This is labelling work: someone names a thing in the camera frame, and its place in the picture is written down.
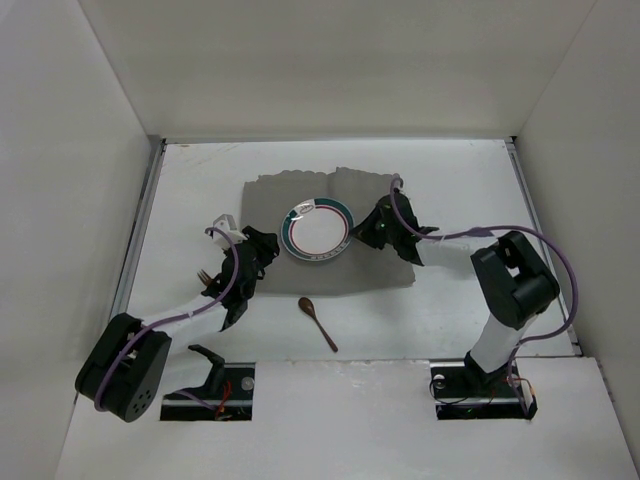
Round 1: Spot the grey cloth placemat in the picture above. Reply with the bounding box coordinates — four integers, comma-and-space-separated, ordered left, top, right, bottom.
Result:
241, 167, 415, 296

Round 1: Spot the brown wooden fork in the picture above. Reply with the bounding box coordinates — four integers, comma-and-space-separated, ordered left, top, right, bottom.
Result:
197, 270, 224, 297

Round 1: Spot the white plate green rim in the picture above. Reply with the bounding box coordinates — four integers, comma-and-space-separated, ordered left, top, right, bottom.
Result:
280, 197, 354, 262

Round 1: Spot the brown wooden spoon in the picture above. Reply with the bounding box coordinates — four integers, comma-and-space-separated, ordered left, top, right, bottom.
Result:
298, 297, 339, 353

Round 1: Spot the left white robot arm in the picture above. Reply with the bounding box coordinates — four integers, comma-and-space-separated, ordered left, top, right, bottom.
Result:
75, 221, 280, 423

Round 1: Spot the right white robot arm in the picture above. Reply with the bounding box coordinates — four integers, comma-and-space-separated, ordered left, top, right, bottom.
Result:
350, 190, 560, 388

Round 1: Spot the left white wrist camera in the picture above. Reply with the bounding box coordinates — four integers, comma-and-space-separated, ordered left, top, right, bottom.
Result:
205, 214, 247, 250

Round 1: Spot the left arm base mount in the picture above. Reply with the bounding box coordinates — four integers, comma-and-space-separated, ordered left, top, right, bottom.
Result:
159, 344, 256, 422

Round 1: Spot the left aluminium table rail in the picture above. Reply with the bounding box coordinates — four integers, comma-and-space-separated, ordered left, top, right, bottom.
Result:
108, 135, 166, 319

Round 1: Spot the aluminium table rail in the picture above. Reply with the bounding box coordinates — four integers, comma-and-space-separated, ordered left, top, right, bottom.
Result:
108, 135, 166, 319
504, 136, 583, 357

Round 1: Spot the right aluminium table rail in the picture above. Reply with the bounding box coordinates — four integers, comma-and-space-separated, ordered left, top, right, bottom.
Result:
504, 136, 583, 357

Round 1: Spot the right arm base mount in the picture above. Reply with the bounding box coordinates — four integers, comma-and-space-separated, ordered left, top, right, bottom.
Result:
428, 360, 538, 421

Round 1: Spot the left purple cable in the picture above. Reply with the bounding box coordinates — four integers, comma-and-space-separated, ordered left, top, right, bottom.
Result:
92, 226, 242, 413

